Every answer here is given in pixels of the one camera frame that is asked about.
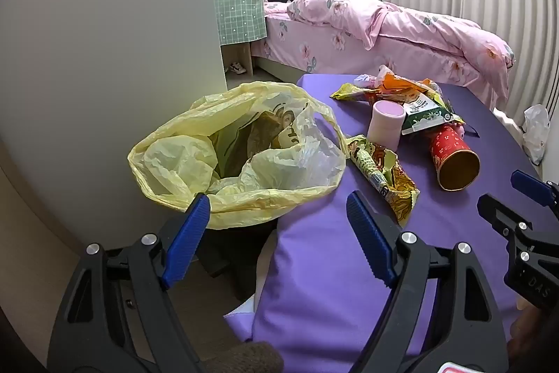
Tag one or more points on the grey knit clothing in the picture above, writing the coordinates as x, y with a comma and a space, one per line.
244, 357

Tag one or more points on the orange snack wrapper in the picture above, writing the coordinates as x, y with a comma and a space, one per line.
397, 84

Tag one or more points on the yellow crinkled snack wrapper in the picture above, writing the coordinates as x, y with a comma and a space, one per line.
393, 176

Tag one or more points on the red paper cup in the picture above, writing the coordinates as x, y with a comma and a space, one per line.
445, 145

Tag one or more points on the yellow green snack wrapper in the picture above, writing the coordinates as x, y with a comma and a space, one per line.
349, 92

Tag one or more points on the yellow plastic bag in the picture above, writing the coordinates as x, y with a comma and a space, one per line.
174, 154

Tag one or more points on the green white snack packet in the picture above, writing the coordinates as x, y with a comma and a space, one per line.
426, 111

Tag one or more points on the pink floral duvet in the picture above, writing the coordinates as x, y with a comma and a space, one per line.
393, 23

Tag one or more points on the white plastic bag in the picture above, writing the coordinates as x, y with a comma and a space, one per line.
536, 128

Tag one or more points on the cream cushion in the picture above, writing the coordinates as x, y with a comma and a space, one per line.
506, 121

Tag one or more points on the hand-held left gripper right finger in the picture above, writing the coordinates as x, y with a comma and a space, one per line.
371, 242

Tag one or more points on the bed with pink sheet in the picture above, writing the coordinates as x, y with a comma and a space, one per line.
297, 45

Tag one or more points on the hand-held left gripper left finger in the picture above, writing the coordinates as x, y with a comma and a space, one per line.
187, 242

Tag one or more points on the pink cylindrical cup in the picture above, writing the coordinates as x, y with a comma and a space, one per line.
384, 124

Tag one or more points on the white table leg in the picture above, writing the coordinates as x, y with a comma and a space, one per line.
266, 272

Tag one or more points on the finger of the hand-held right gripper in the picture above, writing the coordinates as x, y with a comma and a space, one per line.
528, 183
498, 213

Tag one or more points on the pink clear plastic packet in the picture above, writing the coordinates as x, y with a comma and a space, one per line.
384, 72

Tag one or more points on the wooden bedside table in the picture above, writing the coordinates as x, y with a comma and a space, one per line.
245, 58

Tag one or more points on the purple tablecloth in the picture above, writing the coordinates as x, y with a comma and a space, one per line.
332, 268

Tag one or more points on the green checked cloth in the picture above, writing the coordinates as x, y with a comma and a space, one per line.
238, 14

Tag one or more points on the shoe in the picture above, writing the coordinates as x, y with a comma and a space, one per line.
236, 68

